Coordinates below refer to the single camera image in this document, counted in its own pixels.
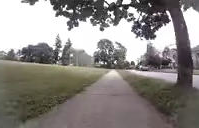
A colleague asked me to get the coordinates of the grey concrete sidewalk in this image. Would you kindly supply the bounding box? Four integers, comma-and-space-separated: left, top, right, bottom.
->
18, 69, 170, 128

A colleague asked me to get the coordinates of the wide grass field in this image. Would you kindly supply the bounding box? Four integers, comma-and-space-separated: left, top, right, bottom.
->
0, 58, 111, 128

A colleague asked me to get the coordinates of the grey building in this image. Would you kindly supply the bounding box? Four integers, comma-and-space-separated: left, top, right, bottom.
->
68, 48, 95, 67

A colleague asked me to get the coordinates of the cluster of tall trees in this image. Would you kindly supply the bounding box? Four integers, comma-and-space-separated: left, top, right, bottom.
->
92, 38, 130, 69

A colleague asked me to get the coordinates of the row of dark trees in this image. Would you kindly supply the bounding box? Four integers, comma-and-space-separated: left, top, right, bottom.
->
0, 33, 73, 66

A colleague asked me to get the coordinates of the grass verge strip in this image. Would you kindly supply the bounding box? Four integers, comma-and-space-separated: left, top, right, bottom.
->
116, 69, 199, 128

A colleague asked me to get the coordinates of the white house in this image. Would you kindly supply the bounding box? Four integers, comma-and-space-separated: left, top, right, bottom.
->
162, 44, 179, 69

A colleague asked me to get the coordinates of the large dark leafy tree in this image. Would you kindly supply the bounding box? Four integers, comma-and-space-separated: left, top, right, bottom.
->
20, 0, 199, 88

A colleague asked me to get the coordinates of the pale car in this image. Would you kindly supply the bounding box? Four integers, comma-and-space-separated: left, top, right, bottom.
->
138, 65, 151, 72

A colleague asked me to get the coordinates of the group of trees by houses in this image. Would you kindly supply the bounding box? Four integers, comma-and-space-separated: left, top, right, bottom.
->
138, 41, 172, 70

